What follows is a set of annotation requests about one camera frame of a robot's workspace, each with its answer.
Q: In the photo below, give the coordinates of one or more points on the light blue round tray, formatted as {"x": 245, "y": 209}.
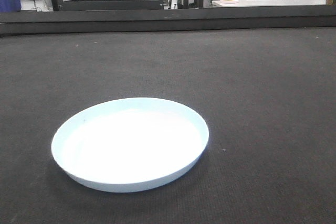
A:
{"x": 130, "y": 145}

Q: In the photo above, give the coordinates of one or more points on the white work table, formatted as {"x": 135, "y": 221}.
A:
{"x": 261, "y": 3}

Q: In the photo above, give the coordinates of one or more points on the black table edge rail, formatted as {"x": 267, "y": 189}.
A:
{"x": 64, "y": 22}

